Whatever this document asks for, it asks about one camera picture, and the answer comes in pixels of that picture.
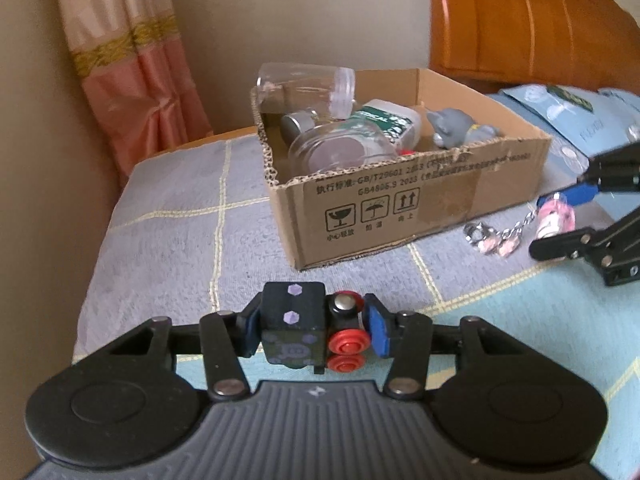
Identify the wide clear plastic jar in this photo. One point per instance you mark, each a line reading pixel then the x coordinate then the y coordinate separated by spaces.
pixel 340 152

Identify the pink curtain with gold band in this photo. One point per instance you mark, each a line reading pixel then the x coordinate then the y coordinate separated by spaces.
pixel 140 60

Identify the grey cat toy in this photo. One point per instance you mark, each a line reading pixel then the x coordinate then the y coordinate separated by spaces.
pixel 460 127

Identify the blue floral pillow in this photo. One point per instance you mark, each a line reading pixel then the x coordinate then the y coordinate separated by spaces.
pixel 565 125

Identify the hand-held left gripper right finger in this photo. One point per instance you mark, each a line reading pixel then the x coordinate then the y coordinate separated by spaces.
pixel 376 328

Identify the white bottle with green label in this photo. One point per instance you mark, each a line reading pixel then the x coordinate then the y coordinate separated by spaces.
pixel 395 120

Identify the cardboard box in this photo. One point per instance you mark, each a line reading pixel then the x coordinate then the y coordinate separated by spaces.
pixel 450 195

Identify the tall clear plastic jar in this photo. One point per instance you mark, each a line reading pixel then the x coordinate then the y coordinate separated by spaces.
pixel 300 85

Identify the black toy train car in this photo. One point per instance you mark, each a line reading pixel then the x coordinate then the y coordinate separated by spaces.
pixel 290 310

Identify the grey and teal checked blanket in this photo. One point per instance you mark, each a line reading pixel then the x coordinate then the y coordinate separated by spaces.
pixel 175 240

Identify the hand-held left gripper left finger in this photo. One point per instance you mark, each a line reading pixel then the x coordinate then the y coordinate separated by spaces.
pixel 250 334

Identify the wooden headboard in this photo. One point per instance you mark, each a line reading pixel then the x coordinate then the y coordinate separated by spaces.
pixel 530 20

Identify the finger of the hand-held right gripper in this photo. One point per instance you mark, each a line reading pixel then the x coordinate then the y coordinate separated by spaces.
pixel 560 243
pixel 582 193

